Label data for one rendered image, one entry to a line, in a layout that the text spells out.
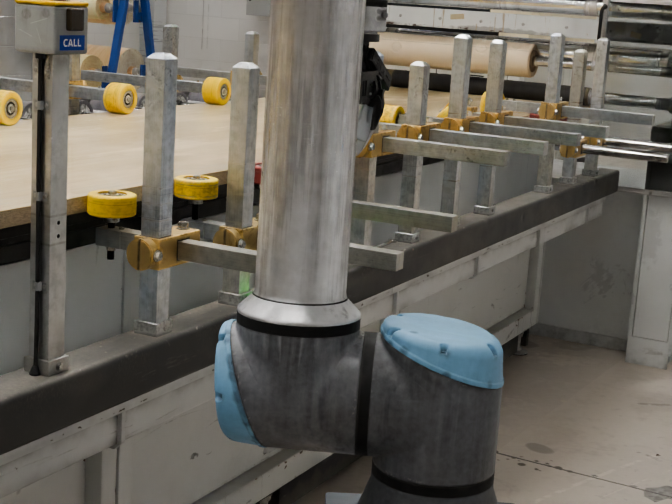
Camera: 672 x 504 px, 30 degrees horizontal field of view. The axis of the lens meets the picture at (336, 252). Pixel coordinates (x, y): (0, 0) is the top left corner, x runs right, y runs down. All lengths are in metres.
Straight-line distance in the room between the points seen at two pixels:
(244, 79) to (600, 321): 2.86
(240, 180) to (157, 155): 0.26
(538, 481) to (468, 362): 2.03
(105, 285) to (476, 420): 0.97
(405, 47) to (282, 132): 3.40
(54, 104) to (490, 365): 0.69
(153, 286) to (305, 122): 0.65
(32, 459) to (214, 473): 0.96
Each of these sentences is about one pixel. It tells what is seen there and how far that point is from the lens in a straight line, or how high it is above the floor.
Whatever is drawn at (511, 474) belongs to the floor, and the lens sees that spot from 3.49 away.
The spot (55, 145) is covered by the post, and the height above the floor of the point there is 1.03.
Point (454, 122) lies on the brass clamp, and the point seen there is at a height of 0.96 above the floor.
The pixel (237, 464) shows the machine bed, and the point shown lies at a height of 0.20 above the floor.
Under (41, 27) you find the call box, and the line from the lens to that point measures 1.73.
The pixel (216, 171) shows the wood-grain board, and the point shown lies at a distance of 2.44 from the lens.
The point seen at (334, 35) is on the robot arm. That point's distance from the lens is 1.43.
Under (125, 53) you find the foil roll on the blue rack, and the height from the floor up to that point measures 0.69.
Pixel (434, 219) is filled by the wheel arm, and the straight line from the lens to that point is 2.34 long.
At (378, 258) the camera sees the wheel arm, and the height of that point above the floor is 0.82.
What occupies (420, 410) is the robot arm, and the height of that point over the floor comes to 0.79.
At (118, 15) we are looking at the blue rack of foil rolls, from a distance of 9.28.
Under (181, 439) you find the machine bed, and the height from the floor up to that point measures 0.33.
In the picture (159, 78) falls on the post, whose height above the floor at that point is 1.11.
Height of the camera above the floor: 1.26
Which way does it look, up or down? 12 degrees down
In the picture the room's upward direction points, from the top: 4 degrees clockwise
